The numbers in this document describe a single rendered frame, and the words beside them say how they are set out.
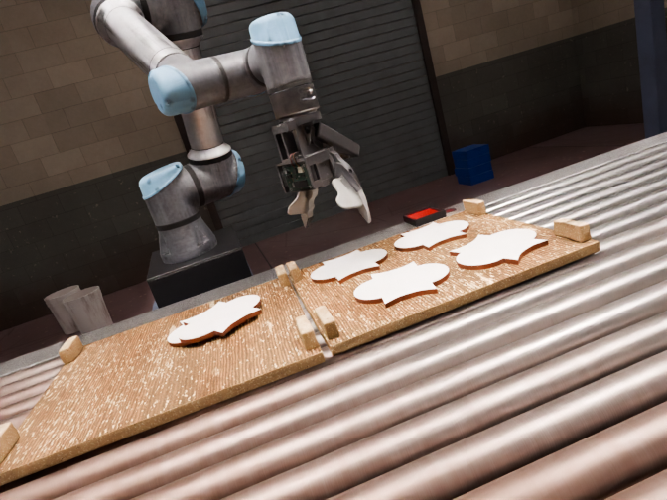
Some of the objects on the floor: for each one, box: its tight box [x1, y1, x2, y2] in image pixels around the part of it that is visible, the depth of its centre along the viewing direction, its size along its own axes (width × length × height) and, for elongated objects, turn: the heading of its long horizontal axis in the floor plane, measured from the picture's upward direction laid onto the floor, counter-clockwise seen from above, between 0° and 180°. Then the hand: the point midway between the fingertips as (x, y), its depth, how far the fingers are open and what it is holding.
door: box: [174, 0, 455, 247], centre depth 514 cm, size 34×330×342 cm, turn 149°
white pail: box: [62, 286, 113, 334], centre depth 393 cm, size 30×30×37 cm
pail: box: [44, 285, 80, 334], centre depth 420 cm, size 30×30×37 cm
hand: (338, 224), depth 82 cm, fingers open, 14 cm apart
